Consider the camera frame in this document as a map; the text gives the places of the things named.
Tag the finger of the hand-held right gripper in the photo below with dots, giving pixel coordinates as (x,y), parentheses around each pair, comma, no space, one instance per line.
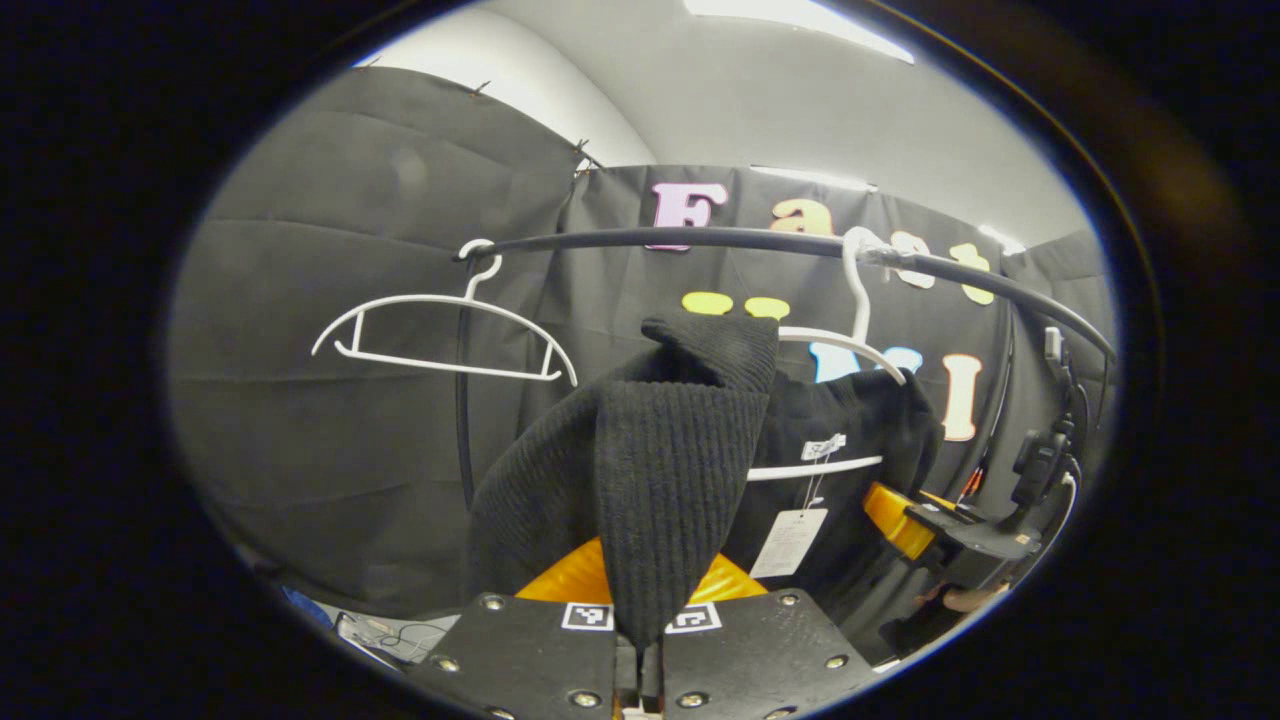
(900,520)

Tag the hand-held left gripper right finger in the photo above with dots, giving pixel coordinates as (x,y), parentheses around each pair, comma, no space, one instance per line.
(760,650)

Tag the blue object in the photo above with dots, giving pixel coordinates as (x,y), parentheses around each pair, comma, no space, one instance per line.
(308,606)

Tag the black metal clothes rack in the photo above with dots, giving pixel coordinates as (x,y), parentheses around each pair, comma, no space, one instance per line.
(700,237)

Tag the black backdrop cloth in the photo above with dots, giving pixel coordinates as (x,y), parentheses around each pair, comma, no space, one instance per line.
(330,460)

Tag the white plastic hanger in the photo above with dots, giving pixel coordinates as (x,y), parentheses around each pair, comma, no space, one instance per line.
(858,300)
(468,297)

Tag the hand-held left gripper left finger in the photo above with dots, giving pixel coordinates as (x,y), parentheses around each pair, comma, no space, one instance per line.
(530,660)

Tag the black knit garment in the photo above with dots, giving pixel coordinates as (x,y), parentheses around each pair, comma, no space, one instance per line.
(660,470)

